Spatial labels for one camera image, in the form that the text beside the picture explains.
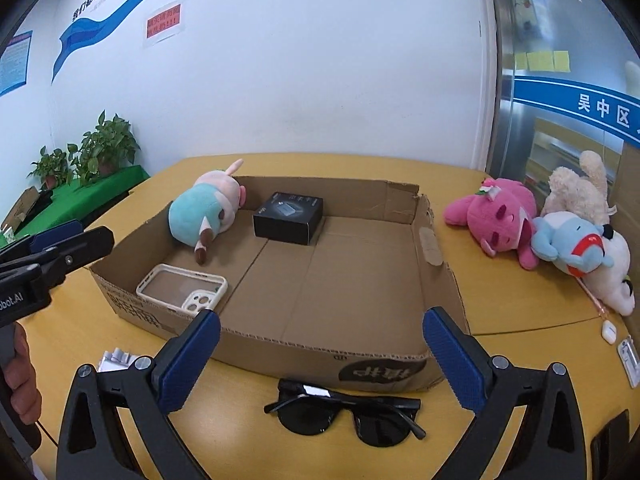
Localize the clear phone case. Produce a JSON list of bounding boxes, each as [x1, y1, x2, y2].
[[136, 263, 228, 318]]

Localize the black sunglasses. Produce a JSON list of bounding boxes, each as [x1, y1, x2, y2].
[[264, 379, 426, 448]]

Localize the person's left hand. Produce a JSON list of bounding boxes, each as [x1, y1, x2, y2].
[[2, 323, 42, 425]]

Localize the small cardboard box on green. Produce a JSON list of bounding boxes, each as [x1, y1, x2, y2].
[[1, 186, 53, 233]]

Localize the green cloth covered table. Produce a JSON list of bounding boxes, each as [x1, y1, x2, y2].
[[1, 165, 149, 247]]

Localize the black phone on table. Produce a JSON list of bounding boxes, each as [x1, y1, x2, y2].
[[590, 410, 630, 480]]

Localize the small potted plant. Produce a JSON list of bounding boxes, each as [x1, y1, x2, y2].
[[27, 145, 74, 190]]

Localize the large potted plant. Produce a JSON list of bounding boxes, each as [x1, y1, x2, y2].
[[66, 110, 140, 185]]

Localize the white earbuds case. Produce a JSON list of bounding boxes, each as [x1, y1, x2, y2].
[[601, 320, 617, 346]]

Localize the blue pink pig plush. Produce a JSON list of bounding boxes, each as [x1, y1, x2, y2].
[[168, 158, 247, 266]]

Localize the white plush toy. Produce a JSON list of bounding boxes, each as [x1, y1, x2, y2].
[[577, 224, 636, 316]]

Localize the light blue plush toy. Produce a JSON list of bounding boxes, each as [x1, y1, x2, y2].
[[530, 211, 614, 278]]

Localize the pink bear plush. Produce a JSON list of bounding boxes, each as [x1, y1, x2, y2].
[[444, 178, 539, 270]]

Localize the small black product box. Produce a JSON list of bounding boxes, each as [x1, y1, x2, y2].
[[253, 192, 324, 245]]

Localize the beige fluffy plush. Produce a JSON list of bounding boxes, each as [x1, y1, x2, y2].
[[540, 151, 617, 224]]

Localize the brown cardboard box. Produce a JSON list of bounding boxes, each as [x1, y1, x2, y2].
[[88, 174, 471, 395]]

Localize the blue door banner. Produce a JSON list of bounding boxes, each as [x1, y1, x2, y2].
[[513, 75, 640, 148]]

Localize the yellow sticky notes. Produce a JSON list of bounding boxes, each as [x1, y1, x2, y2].
[[514, 51, 570, 73]]

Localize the blue framed wall poster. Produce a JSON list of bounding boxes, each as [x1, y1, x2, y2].
[[0, 30, 32, 96]]

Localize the blue ribbon wall decal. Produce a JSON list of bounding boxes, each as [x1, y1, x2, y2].
[[51, 0, 144, 81]]

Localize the red wall notice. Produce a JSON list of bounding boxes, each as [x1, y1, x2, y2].
[[144, 2, 182, 44]]

